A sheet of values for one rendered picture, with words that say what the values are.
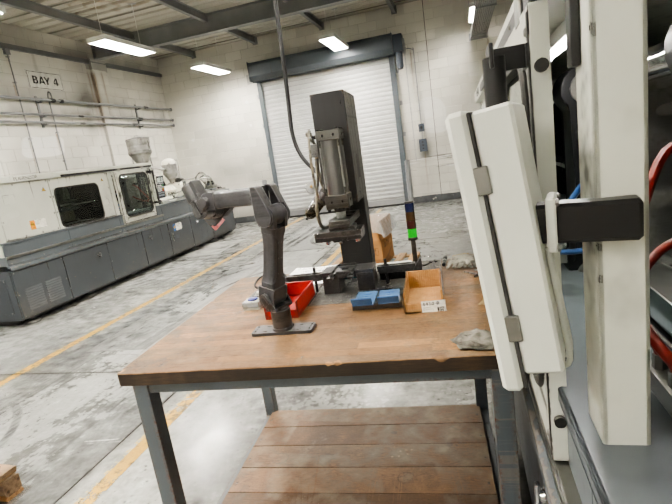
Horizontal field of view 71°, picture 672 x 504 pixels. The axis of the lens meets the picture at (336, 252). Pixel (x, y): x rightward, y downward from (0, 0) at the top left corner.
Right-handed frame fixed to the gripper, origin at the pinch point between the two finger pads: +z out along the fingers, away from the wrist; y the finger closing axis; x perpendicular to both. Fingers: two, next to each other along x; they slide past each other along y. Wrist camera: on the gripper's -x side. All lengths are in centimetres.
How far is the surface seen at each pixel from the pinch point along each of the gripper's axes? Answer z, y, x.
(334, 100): 15, -54, -2
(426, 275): 15, -32, 67
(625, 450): -85, -53, 101
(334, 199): 11.1, -28.5, 24.2
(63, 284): 302, 355, -228
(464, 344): -35, -36, 85
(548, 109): -75, -81, 60
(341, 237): 12.7, -19.8, 35.6
